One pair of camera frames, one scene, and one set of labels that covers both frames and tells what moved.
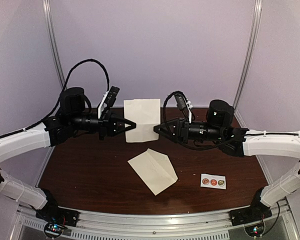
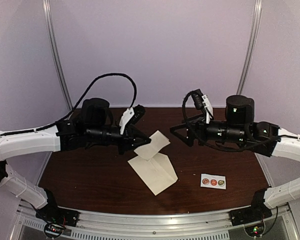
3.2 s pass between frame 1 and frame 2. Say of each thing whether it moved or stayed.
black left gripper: moved
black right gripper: moved
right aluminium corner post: stayed
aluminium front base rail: stayed
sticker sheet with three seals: stayed
